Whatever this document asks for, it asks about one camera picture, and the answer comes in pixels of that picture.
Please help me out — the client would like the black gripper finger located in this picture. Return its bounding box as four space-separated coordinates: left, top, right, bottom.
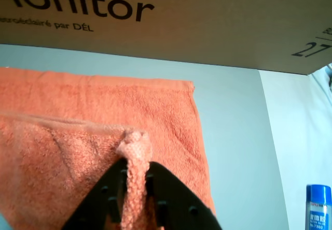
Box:
145 161 223 230
61 159 128 230

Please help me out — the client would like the orange terry towel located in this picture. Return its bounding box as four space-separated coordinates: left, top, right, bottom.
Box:
0 66 217 230

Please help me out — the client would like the grey table mat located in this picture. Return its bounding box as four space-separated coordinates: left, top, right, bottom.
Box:
0 43 291 230

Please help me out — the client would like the blue glue bottle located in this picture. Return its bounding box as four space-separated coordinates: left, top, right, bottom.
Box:
306 184 332 230

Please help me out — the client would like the cardboard box Business Monitor print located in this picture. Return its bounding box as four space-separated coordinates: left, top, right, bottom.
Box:
0 0 332 76

